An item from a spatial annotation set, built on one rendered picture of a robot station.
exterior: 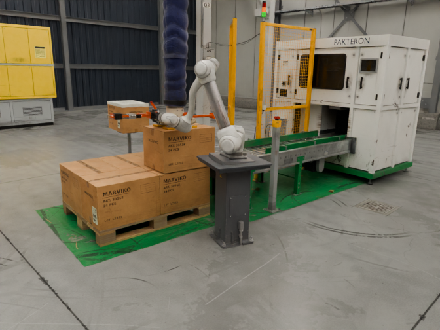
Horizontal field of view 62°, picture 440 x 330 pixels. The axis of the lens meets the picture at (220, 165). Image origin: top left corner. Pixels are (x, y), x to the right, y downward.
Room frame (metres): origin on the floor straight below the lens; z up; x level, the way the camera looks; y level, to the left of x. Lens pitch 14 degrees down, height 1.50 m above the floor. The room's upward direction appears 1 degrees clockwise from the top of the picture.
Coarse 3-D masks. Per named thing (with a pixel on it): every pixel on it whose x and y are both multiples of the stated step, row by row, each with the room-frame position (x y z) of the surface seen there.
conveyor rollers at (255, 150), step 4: (292, 140) 5.15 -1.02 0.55; (296, 140) 5.19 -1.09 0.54; (300, 140) 5.15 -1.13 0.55; (304, 140) 5.19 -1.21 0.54; (308, 140) 5.16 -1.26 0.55; (268, 144) 4.87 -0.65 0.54; (280, 144) 4.84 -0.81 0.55; (284, 144) 4.89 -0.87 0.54; (244, 148) 4.58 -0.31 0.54; (248, 148) 4.55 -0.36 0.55; (252, 148) 4.60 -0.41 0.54; (256, 148) 4.56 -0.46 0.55; (260, 148) 4.62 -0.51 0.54; (264, 148) 4.57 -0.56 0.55; (216, 152) 4.31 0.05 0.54; (220, 152) 4.38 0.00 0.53; (248, 152) 4.39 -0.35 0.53; (252, 152) 4.35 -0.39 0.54; (256, 152) 4.32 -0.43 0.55; (260, 152) 4.37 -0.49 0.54; (264, 152) 4.33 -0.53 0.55
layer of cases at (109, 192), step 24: (72, 168) 3.46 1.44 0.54; (96, 168) 3.48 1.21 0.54; (120, 168) 3.49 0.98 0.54; (144, 168) 3.51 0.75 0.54; (72, 192) 3.40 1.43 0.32; (96, 192) 2.90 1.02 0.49; (120, 192) 3.03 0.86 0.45; (144, 192) 3.18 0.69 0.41; (168, 192) 3.34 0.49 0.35; (192, 192) 3.52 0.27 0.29; (96, 216) 2.93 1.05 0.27; (120, 216) 3.03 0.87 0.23; (144, 216) 3.17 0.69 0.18
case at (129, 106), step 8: (112, 104) 5.38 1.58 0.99; (120, 104) 5.09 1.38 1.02; (128, 104) 5.13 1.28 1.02; (136, 104) 5.19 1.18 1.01; (144, 104) 5.26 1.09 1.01; (112, 112) 5.40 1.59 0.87; (120, 112) 5.11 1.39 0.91; (128, 112) 5.13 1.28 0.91; (136, 112) 5.19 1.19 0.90; (144, 112) 5.26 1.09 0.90; (112, 120) 5.42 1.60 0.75; (120, 120) 5.12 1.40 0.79; (128, 120) 5.13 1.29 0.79; (136, 120) 5.19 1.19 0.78; (144, 120) 5.26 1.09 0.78; (112, 128) 5.44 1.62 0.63; (120, 128) 5.13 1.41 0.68; (128, 128) 5.12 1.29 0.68; (136, 128) 5.19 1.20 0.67
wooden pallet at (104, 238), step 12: (204, 204) 3.62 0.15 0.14; (156, 216) 3.26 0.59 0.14; (192, 216) 3.57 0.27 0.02; (204, 216) 3.62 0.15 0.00; (84, 228) 3.24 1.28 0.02; (120, 228) 3.02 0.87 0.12; (144, 228) 3.25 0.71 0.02; (156, 228) 3.25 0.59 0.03; (96, 240) 2.96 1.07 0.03; (108, 240) 2.94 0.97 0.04; (120, 240) 3.02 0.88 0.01
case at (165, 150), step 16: (144, 128) 3.60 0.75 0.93; (160, 128) 3.47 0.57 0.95; (192, 128) 3.53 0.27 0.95; (208, 128) 3.63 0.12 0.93; (144, 144) 3.60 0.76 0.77; (160, 144) 3.35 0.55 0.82; (176, 144) 3.39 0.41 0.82; (192, 144) 3.51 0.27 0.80; (208, 144) 3.63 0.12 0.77; (144, 160) 3.61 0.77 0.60; (160, 160) 3.35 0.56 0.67; (176, 160) 3.39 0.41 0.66; (192, 160) 3.51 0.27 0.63
